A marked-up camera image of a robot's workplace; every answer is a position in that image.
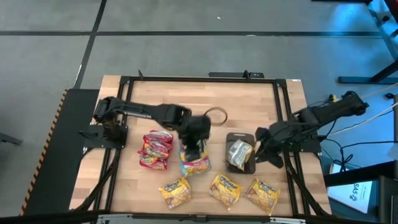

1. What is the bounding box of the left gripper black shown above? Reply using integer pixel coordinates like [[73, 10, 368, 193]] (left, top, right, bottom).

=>
[[177, 114, 213, 162]]

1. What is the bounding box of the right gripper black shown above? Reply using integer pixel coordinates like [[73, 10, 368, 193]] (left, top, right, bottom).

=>
[[254, 119, 313, 170]]

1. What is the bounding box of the blue Maruchan ramen pack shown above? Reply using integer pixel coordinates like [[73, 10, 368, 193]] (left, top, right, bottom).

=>
[[179, 147, 213, 178]]

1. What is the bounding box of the yellow Maruchan ramen pack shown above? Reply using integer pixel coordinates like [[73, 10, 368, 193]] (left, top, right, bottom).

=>
[[244, 177, 281, 217], [158, 176, 193, 210], [207, 173, 244, 212], [228, 139, 254, 172]]

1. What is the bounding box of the black plastic bin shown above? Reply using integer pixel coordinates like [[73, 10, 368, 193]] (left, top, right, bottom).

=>
[[225, 132, 257, 175]]

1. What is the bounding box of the white printed paper sign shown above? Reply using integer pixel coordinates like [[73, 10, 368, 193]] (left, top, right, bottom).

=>
[[327, 163, 374, 215]]

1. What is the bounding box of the black desk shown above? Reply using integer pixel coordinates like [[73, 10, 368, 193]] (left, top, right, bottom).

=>
[[323, 160, 398, 224]]

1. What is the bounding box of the black furniture foot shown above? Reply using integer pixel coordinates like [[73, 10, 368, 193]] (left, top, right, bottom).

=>
[[0, 132, 24, 147]]

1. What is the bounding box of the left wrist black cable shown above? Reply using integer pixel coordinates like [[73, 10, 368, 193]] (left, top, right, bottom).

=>
[[203, 106, 229, 127]]

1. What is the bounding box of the black aluminium table frame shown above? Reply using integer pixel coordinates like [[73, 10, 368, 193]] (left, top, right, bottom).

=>
[[70, 75, 333, 218]]

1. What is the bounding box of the silver table edge rail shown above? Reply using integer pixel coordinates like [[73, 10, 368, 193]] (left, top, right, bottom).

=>
[[96, 213, 307, 224]]

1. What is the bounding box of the black bracket bar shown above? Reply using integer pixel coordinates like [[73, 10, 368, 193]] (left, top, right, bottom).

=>
[[207, 70, 266, 79]]

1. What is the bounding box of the yellow extension cord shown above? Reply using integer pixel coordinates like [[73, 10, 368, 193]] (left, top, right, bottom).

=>
[[328, 82, 398, 106]]

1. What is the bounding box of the black desk leg frame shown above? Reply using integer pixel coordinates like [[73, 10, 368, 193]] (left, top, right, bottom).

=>
[[337, 0, 398, 85]]

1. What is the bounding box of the white floor cable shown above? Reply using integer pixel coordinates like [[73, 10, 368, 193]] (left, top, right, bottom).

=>
[[326, 102, 398, 137]]

